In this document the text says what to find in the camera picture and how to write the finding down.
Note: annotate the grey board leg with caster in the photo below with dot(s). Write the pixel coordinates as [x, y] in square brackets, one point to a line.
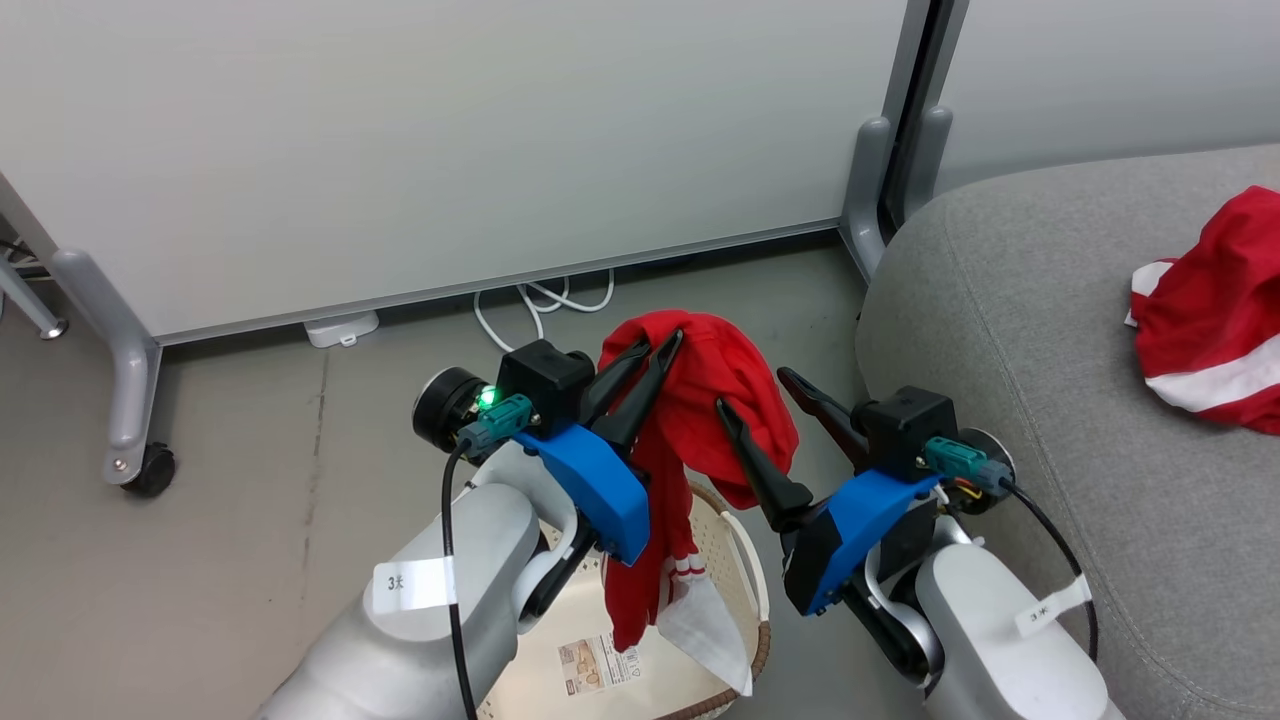
[125, 380]

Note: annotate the paper sticker in basket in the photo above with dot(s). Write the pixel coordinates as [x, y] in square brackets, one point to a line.
[590, 665]

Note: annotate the grey fabric sofa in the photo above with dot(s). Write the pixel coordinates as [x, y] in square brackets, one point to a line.
[1020, 350]

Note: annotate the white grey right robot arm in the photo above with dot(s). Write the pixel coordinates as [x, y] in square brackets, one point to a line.
[990, 660]

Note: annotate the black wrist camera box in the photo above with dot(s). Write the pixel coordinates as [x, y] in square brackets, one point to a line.
[545, 385]
[905, 430]

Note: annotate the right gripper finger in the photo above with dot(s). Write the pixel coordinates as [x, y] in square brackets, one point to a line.
[830, 415]
[770, 485]

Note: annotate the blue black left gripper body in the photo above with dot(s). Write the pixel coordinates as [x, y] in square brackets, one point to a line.
[600, 490]

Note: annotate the narrow white partition board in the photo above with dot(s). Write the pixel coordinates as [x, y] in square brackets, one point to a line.
[1100, 70]

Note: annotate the grey board foot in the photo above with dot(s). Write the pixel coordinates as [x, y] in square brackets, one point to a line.
[865, 190]
[928, 160]

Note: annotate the red garment with white stripes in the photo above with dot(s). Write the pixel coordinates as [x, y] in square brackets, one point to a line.
[1215, 300]

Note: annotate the red garment with white lining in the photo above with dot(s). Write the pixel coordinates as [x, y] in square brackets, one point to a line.
[715, 380]

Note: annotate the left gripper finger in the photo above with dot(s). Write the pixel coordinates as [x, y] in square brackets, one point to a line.
[610, 385]
[640, 400]

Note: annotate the black caster wheel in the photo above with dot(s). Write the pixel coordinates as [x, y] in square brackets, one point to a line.
[153, 472]

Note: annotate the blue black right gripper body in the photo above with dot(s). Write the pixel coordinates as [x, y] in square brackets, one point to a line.
[860, 525]

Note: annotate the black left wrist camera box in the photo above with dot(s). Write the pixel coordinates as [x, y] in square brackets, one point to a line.
[545, 385]

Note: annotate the white power adapter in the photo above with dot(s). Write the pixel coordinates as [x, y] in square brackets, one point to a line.
[342, 328]

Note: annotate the large white partition board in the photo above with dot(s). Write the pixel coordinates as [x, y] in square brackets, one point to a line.
[450, 140]

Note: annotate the grey metal table leg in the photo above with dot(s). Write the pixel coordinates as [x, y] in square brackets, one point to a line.
[30, 300]

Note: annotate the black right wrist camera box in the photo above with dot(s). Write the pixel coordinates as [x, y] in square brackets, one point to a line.
[905, 430]

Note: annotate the white woven-rim laundry basket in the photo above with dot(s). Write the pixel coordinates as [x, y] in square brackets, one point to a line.
[735, 570]

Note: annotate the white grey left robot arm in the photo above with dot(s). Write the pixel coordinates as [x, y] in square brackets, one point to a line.
[400, 660]

